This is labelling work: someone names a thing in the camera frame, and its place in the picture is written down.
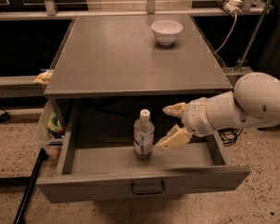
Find white power cable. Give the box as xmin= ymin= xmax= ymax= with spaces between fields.
xmin=212 ymin=12 xmax=239 ymax=56

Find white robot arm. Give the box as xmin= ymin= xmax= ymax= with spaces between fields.
xmin=156 ymin=72 xmax=280 ymax=150

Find grey metal rail frame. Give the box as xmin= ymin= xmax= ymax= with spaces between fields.
xmin=0 ymin=76 xmax=46 ymax=98

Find green snack package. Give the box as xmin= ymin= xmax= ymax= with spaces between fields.
xmin=47 ymin=112 xmax=64 ymax=135

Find yellow crumpled bag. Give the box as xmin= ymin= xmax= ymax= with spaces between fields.
xmin=35 ymin=70 xmax=53 ymax=85

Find grey open drawer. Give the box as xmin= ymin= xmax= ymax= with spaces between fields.
xmin=36 ymin=103 xmax=251 ymax=203

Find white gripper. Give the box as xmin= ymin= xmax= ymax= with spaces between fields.
xmin=156 ymin=97 xmax=215 ymax=150

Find clear plastic side bin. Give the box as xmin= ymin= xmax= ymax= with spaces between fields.
xmin=34 ymin=101 xmax=65 ymax=147

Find white ceramic bowl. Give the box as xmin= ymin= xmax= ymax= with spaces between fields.
xmin=151 ymin=21 xmax=183 ymax=46

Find black cable bundle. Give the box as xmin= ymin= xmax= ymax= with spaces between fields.
xmin=218 ymin=127 xmax=245 ymax=147

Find black drawer handle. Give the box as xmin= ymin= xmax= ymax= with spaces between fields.
xmin=131 ymin=181 xmax=165 ymax=195

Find black floor pole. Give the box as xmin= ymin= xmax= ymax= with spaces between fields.
xmin=13 ymin=148 xmax=49 ymax=224

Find grey cabinet counter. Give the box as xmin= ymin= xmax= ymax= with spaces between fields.
xmin=45 ymin=15 xmax=232 ymax=99

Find clear plastic water bottle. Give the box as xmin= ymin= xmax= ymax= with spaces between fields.
xmin=133 ymin=109 xmax=155 ymax=159

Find white power strip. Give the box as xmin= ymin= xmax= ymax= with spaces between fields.
xmin=215 ymin=0 xmax=243 ymax=15

